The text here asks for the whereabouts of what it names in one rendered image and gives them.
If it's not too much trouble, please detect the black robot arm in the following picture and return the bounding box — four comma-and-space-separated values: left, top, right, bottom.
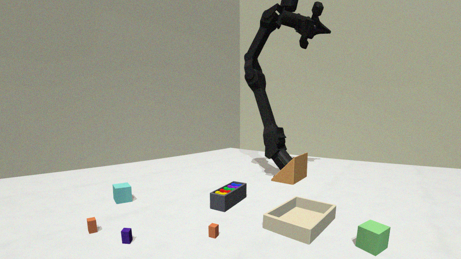
244, 0, 316, 170

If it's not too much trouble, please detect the teal cube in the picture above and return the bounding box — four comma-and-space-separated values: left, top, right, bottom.
113, 183, 132, 204

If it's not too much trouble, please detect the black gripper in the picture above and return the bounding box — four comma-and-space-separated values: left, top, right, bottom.
292, 2, 331, 49

